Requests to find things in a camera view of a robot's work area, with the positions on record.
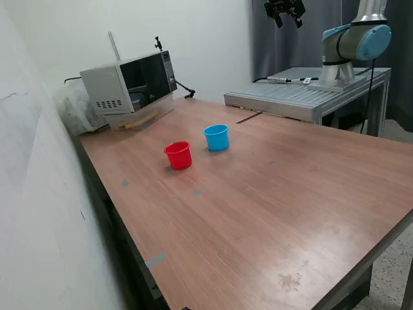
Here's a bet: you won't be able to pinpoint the red plastic cup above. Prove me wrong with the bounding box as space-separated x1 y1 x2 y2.
163 140 193 171

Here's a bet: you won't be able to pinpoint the clear plastic bag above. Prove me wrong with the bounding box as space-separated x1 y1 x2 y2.
54 79 112 136

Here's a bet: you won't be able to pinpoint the thin metal rod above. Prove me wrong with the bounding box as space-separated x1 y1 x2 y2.
108 31 122 62

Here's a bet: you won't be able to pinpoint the silver microwave oven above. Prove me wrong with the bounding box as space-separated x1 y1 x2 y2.
79 50 179 114

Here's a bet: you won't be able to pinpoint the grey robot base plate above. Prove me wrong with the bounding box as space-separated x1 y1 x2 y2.
307 74 368 92

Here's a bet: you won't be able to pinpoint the dark grey curtain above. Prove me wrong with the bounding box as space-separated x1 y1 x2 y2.
250 0 413 133

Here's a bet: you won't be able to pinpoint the aluminium robot stand table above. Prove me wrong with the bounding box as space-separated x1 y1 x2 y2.
224 67 393 138

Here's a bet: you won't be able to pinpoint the silver connector with cable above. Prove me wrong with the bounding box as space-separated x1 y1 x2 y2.
252 74 321 85

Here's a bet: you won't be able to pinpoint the silver blue-jointed robot arm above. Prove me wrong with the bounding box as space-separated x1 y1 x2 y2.
321 0 393 88

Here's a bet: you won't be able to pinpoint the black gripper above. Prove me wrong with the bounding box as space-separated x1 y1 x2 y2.
264 0 307 29

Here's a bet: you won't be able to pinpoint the dark metal strip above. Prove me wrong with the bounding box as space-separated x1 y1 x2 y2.
235 111 262 125

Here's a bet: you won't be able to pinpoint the yellow wooden strips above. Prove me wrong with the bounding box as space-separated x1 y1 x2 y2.
117 111 159 130

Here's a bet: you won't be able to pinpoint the black hanging robot cable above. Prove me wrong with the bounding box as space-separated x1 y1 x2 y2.
360 57 377 135

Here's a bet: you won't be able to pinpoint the blue plastic cup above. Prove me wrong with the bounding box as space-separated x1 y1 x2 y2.
203 123 231 152

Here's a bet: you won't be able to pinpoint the long grey tape strip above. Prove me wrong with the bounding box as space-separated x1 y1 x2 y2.
144 251 167 269

